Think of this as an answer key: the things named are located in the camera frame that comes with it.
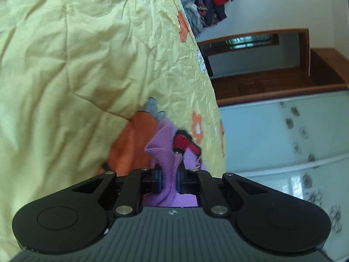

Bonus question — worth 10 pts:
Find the glass wardrobe door with prints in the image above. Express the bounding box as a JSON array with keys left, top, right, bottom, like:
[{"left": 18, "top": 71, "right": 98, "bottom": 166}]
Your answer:
[{"left": 218, "top": 90, "right": 349, "bottom": 262}]

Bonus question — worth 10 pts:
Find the purple sweater with red trim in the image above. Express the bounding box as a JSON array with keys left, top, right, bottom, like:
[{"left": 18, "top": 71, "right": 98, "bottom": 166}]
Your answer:
[{"left": 142, "top": 119, "right": 208, "bottom": 208}]

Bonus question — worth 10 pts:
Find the pile of clothes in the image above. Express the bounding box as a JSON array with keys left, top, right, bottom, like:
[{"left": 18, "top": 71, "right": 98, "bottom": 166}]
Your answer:
[{"left": 171, "top": 0, "right": 246, "bottom": 38}]

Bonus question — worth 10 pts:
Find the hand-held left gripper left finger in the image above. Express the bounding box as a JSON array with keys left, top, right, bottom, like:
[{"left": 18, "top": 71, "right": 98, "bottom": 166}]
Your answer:
[{"left": 72, "top": 167, "right": 164, "bottom": 219}]

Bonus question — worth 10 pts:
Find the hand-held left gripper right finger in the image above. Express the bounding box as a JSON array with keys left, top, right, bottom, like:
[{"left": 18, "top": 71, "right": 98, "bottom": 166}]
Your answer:
[{"left": 176, "top": 167, "right": 274, "bottom": 218}]

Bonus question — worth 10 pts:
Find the yellow flowered blanket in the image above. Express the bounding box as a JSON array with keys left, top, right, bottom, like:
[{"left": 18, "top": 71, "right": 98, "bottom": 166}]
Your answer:
[{"left": 0, "top": 0, "right": 227, "bottom": 262}]

